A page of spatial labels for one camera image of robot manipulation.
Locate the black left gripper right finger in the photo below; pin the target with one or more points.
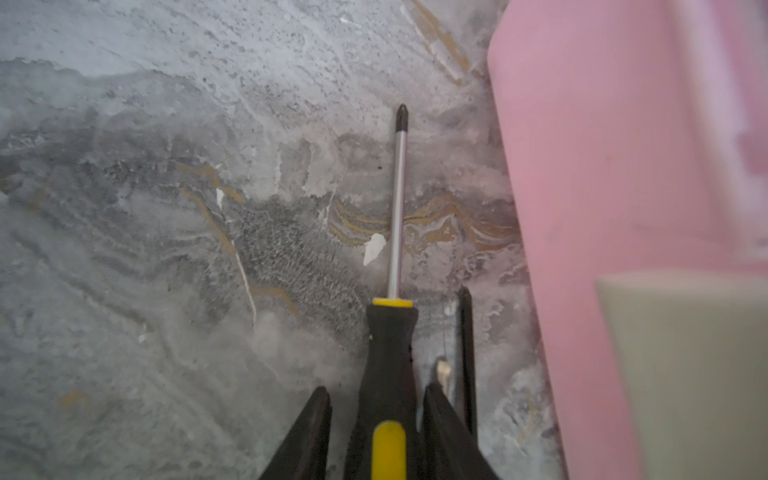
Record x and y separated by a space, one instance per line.
450 449

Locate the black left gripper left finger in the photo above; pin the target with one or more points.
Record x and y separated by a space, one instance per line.
303 453

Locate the orange handled screwdriver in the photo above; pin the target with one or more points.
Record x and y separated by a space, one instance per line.
467 387

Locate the yellow black phillips screwdriver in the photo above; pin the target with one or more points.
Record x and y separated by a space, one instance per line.
384 442

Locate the pink tool box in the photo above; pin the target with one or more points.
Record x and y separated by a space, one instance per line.
635 133

